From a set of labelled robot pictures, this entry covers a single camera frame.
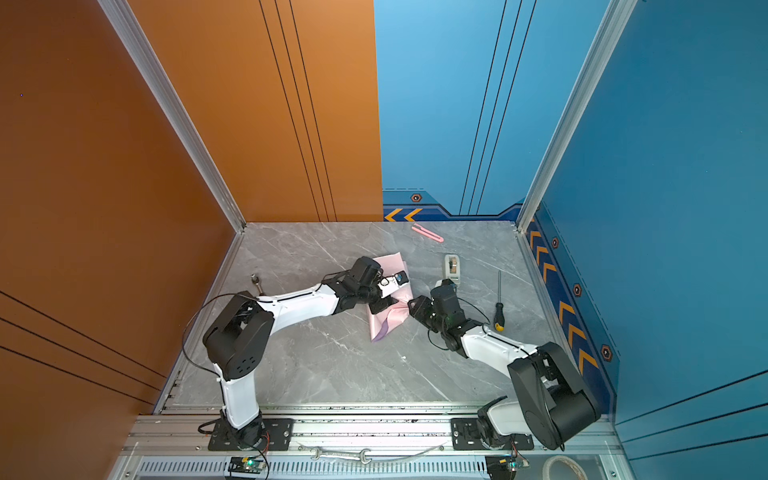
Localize pink wrapping paper sheet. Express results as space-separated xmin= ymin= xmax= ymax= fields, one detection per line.
xmin=367 ymin=251 xmax=415 ymax=343

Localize red handled ratchet tool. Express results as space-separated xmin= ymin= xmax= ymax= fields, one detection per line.
xmin=251 ymin=274 xmax=264 ymax=296

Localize white tape dispenser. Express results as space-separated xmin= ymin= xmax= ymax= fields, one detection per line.
xmin=444 ymin=254 xmax=461 ymax=285

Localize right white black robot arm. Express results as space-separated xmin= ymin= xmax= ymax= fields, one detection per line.
xmin=408 ymin=296 xmax=602 ymax=450

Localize silver wrench on rail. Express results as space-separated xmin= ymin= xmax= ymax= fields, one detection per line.
xmin=298 ymin=445 xmax=372 ymax=465

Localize right green circuit board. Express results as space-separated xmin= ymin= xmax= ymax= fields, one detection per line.
xmin=485 ymin=456 xmax=519 ymax=480

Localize yellow handled screwdriver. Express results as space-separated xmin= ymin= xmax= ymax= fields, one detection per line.
xmin=493 ymin=271 xmax=506 ymax=332

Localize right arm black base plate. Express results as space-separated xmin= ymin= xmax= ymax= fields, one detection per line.
xmin=450 ymin=417 xmax=534 ymax=451

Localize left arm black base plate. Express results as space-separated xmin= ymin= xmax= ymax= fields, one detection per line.
xmin=207 ymin=417 xmax=294 ymax=452

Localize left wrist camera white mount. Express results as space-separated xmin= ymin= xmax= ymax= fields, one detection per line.
xmin=345 ymin=256 xmax=410 ymax=301

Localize pink scissors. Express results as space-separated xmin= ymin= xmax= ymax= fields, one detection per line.
xmin=411 ymin=224 xmax=444 ymax=243

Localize white tape roll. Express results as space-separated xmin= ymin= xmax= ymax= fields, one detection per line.
xmin=542 ymin=455 xmax=589 ymax=480

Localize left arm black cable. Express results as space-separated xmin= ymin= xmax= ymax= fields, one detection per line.
xmin=181 ymin=292 xmax=241 ymax=379

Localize green circuit board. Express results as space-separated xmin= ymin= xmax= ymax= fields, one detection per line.
xmin=485 ymin=456 xmax=519 ymax=480
xmin=226 ymin=456 xmax=270 ymax=479

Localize left green circuit board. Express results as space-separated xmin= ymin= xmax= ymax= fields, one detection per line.
xmin=226 ymin=456 xmax=270 ymax=479

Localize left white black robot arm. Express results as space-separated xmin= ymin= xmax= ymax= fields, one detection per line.
xmin=203 ymin=270 xmax=409 ymax=450

